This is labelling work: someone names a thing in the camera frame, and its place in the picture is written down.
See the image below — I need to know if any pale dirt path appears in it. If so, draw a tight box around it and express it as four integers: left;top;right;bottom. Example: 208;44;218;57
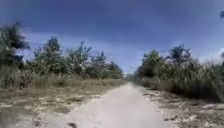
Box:
43;82;181;128

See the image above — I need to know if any row of trees and bushes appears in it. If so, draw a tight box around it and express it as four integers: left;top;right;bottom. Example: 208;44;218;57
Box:
132;44;224;102
0;22;125;88

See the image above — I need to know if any dry grass verge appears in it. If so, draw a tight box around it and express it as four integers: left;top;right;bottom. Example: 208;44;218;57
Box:
133;82;224;128
0;77;128;128

